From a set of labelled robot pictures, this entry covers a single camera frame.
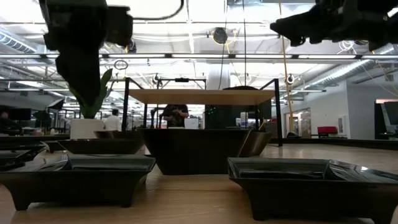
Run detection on black hanging cable ring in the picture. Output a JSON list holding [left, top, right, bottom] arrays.
[[113, 59, 129, 71]]

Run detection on yellow hanging cable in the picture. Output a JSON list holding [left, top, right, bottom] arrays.
[[279, 35, 295, 133]]

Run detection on black background gantry bar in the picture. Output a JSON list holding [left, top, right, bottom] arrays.
[[157, 77, 207, 91]]

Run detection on black monitor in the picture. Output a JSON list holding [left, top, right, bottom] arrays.
[[374, 100, 398, 140]]

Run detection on white box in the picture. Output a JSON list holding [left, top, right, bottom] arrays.
[[184, 117, 200, 130]]

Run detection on long ceiling light rail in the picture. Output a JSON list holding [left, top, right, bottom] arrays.
[[0, 53, 398, 60]]

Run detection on black cabinet with green lights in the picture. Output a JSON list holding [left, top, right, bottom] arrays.
[[204, 104, 273, 133]]

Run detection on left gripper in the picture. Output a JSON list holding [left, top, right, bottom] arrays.
[[39, 0, 108, 106]]

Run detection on white building column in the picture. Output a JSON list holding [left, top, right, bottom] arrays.
[[206, 63, 231, 91]]

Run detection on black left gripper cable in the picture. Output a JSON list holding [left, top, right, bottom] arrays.
[[132, 0, 185, 21]]

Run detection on red sofa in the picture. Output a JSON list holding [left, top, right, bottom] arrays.
[[317, 126, 339, 136]]

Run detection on wooden shelf black metal legs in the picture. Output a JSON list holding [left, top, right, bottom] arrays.
[[120, 77, 284, 147]]

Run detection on person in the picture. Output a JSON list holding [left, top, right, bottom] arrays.
[[104, 108, 123, 132], [161, 104, 190, 129], [0, 111, 23, 135]]

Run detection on black hanging cable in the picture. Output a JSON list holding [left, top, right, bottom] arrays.
[[242, 0, 247, 87]]

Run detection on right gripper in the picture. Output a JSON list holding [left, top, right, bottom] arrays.
[[269, 0, 371, 52]]

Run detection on white plant pot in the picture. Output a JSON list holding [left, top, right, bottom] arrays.
[[69, 118, 105, 140]]

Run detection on black oval mini plate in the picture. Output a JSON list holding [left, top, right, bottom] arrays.
[[223, 85, 259, 91]]

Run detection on black leaf-shaped mini plate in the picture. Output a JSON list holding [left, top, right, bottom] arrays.
[[57, 138, 146, 156]]

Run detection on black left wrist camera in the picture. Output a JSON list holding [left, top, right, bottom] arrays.
[[105, 5, 134, 48]]

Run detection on green artificial plant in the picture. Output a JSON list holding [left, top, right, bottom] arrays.
[[70, 68, 114, 119]]

